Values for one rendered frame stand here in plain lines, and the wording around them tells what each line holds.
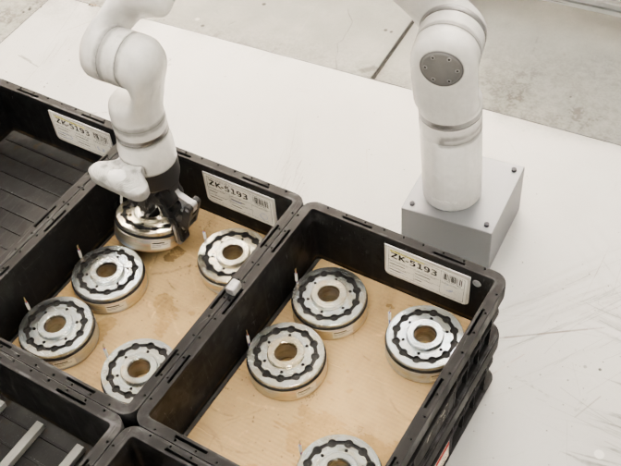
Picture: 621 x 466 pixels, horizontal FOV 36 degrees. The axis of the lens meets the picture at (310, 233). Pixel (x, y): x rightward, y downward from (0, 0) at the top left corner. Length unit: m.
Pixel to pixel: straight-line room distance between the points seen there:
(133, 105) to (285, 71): 0.75
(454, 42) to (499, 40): 1.86
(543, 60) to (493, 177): 1.54
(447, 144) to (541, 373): 0.36
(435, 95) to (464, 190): 0.20
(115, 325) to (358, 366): 0.34
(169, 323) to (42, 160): 0.42
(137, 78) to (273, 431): 0.46
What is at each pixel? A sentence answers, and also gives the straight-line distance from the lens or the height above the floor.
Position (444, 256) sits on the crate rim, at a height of 0.93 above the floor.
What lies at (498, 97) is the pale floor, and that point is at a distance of 2.92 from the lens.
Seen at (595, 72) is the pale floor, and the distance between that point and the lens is 3.04.
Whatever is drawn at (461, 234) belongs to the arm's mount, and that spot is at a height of 0.77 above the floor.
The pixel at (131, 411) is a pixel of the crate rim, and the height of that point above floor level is 0.93.
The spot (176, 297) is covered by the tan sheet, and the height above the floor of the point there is 0.83.
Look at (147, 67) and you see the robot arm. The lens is 1.16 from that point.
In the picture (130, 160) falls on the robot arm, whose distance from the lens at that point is 1.27.
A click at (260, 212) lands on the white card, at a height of 0.88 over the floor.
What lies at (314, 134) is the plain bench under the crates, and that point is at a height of 0.70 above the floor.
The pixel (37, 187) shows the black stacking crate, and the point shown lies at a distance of 1.59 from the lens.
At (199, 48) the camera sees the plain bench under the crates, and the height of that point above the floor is 0.70.
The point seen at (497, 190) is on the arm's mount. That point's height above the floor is 0.79.
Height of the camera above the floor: 1.88
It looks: 48 degrees down
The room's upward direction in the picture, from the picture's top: 6 degrees counter-clockwise
